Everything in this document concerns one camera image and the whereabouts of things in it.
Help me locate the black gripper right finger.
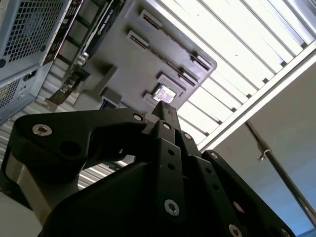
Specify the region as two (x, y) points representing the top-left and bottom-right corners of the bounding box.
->
(164, 102), (297, 237)

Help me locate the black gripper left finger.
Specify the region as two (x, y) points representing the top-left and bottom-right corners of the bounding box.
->
(11, 101), (186, 219)

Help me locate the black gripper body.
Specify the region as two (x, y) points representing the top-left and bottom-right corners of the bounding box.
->
(40, 160), (218, 237)

